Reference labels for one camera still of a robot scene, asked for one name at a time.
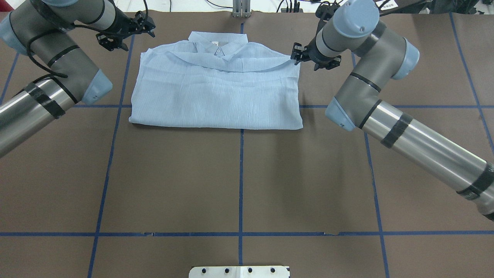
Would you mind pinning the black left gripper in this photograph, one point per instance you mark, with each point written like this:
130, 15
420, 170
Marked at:
124, 27

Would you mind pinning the aluminium frame post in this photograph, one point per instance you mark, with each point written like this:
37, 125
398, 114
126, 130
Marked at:
241, 9

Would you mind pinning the white camera post base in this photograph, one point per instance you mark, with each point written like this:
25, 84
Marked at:
240, 272

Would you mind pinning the light blue button shirt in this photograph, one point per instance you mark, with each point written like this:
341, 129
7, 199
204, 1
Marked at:
216, 80

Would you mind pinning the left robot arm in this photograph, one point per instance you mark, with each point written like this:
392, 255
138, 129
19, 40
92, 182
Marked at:
39, 30

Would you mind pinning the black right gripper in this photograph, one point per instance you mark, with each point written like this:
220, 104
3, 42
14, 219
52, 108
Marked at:
311, 53

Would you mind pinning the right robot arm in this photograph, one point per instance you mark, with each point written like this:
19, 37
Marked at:
384, 55

